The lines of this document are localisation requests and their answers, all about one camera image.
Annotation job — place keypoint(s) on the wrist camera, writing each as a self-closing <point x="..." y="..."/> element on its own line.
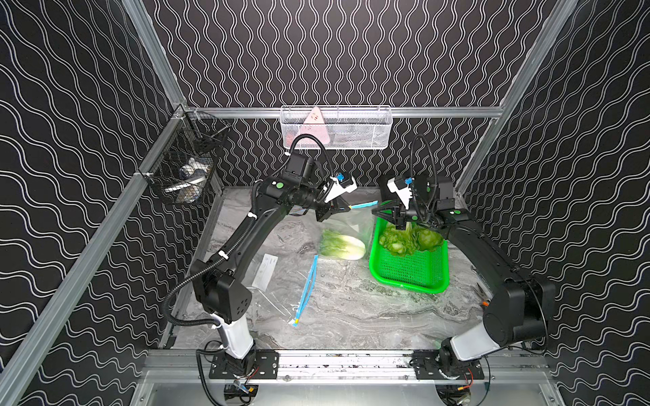
<point x="402" y="187"/>
<point x="338" y="185"/>

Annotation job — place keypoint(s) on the clear zip-top bag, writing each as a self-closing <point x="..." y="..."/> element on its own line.
<point x="358" y="222"/>
<point x="281" y="286"/>

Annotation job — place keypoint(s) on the crumpled items in black basket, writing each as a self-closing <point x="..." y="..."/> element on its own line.
<point x="193" y="178"/>

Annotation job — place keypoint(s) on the black wire wall basket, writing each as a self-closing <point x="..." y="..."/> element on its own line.
<point x="198" y="135"/>

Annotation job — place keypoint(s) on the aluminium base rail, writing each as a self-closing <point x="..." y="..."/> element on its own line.
<point x="392" y="367"/>

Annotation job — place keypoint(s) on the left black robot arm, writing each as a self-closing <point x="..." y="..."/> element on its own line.
<point x="218" y="282"/>

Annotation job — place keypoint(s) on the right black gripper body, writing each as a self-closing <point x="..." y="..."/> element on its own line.
<point x="420" y="213"/>

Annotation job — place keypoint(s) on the white wire wall basket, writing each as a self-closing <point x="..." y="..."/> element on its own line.
<point x="350" y="127"/>

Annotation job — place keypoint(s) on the pink triangular packet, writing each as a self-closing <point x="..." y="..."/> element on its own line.
<point x="315" y="125"/>

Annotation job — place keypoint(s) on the cabbage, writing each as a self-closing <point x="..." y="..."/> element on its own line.
<point x="398" y="242"/>
<point x="427" y="239"/>
<point x="341" y="246"/>

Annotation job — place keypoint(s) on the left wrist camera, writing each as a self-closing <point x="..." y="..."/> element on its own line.
<point x="338" y="185"/>

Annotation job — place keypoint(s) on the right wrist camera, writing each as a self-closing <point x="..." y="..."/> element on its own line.
<point x="402" y="187"/>

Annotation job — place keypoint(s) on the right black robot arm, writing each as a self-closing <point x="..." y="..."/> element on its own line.
<point x="521" y="305"/>

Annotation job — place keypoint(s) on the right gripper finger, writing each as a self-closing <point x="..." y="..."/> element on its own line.
<point x="400" y="218"/>
<point x="388" y="210"/>

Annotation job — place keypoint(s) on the green plastic basket tray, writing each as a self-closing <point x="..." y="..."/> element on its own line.
<point x="422" y="272"/>

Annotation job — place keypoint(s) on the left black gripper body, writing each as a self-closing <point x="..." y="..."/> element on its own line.
<point x="331" y="204"/>

